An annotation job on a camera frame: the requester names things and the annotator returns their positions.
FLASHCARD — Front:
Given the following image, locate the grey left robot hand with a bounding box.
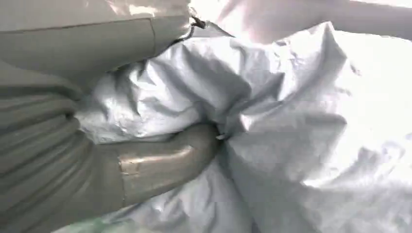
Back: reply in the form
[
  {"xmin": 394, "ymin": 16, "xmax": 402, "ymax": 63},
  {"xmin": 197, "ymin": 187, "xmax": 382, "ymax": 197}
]
[{"xmin": 0, "ymin": 0, "xmax": 223, "ymax": 208}]

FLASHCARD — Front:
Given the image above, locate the small grey plastic parcel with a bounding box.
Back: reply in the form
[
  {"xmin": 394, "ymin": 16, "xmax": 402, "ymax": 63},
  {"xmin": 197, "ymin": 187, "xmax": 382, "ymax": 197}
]
[{"xmin": 53, "ymin": 20, "xmax": 412, "ymax": 233}]

